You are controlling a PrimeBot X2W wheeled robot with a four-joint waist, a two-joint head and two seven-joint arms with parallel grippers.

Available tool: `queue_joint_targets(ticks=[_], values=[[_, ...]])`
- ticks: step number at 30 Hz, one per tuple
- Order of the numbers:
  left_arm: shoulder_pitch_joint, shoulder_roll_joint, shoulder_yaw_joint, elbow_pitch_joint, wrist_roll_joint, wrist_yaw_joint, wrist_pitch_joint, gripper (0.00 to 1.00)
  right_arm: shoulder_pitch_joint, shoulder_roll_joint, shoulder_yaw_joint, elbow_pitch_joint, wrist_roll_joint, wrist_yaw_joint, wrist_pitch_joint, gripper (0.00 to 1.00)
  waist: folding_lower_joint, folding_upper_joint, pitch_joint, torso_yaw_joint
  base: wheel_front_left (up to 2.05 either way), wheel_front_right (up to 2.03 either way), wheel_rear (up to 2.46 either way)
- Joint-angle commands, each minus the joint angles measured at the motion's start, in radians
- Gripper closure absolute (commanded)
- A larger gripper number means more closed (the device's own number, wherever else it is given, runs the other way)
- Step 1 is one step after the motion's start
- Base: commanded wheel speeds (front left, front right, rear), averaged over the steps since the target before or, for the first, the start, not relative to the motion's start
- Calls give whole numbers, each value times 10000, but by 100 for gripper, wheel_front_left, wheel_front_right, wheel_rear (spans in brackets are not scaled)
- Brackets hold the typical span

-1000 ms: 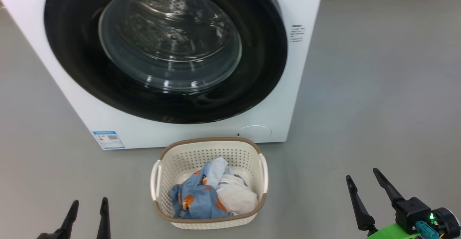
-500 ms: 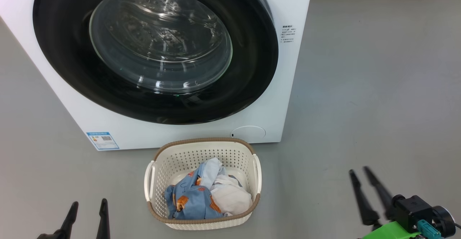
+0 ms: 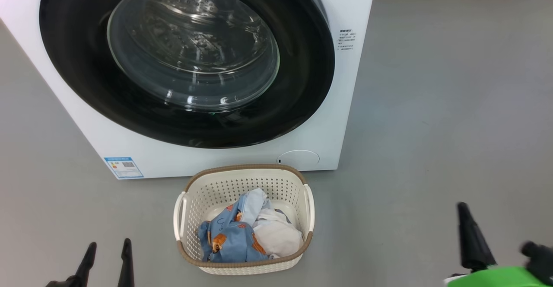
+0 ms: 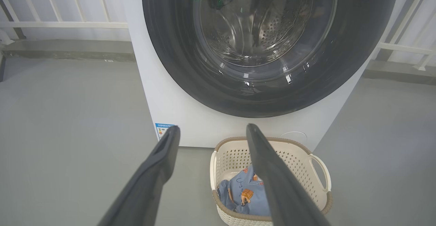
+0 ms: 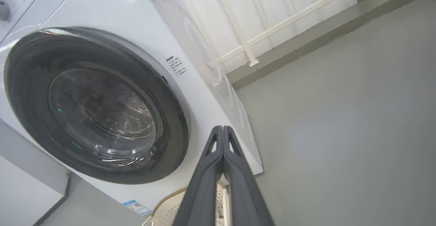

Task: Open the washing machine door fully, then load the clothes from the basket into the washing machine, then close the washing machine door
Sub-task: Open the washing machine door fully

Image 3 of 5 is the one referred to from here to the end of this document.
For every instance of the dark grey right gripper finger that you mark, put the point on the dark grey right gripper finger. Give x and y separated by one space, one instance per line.
473 246
542 261

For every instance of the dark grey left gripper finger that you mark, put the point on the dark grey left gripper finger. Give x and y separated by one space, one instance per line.
126 265
84 267

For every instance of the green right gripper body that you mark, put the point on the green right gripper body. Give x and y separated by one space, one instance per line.
497 278

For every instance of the blue garment with orange patches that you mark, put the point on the blue garment with orange patches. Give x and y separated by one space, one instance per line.
233 241

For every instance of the pale blue garment small prints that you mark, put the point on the pale blue garment small prints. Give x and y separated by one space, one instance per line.
251 202

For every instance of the white cloth garment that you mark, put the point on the white cloth garment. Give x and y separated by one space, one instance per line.
276 235

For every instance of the black round glass washer door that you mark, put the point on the black round glass washer door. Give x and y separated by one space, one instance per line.
86 84

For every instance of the cream perforated laundry basket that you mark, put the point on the cream perforated laundry basket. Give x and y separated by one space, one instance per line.
224 183

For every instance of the white front-load washing machine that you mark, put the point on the white front-load washing machine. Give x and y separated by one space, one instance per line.
345 105

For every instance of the blue energy label sticker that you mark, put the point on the blue energy label sticker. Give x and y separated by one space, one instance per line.
124 167

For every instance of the round white filter cover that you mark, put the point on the round white filter cover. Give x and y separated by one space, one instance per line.
299 158

